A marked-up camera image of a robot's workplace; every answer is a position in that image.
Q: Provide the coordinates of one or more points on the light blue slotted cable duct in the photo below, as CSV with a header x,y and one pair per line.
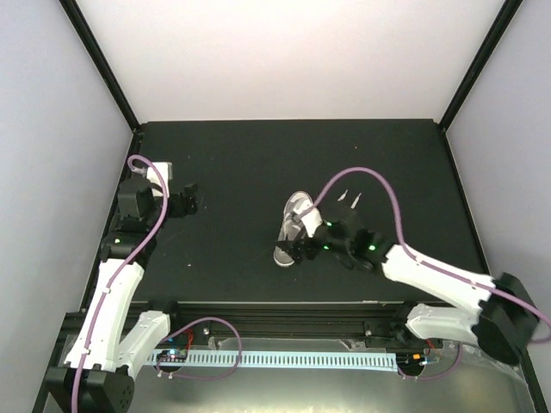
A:
x,y
380,362

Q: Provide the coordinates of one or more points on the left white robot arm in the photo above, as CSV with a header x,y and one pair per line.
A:
x,y
98,373

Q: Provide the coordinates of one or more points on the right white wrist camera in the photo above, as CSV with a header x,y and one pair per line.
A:
x,y
311,220

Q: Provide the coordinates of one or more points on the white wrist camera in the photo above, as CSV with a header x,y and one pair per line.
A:
x,y
165,169
311,220

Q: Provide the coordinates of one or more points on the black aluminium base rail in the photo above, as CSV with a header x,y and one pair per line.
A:
x,y
288,320

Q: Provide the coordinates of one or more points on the white shoelace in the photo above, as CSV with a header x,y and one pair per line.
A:
x,y
346,201

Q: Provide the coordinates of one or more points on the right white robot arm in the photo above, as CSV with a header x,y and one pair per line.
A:
x,y
494,314

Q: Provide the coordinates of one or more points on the left black frame post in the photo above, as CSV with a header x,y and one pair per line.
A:
x,y
92,47

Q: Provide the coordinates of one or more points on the right black frame post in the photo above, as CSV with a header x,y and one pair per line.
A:
x,y
501,22

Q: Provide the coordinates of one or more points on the black frame post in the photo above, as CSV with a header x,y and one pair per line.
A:
x,y
501,22
92,47

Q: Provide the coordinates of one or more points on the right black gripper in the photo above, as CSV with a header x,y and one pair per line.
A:
x,y
294,249

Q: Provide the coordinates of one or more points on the right small circuit board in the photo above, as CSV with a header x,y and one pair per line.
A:
x,y
416,359

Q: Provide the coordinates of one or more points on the grey canvas sneaker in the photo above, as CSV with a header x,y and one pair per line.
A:
x,y
296,203

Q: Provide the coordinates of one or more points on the small green circuit board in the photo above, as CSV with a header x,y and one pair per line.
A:
x,y
173,355

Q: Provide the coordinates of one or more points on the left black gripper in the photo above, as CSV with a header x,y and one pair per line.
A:
x,y
180,210

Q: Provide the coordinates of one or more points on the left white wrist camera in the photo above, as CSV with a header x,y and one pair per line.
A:
x,y
165,169

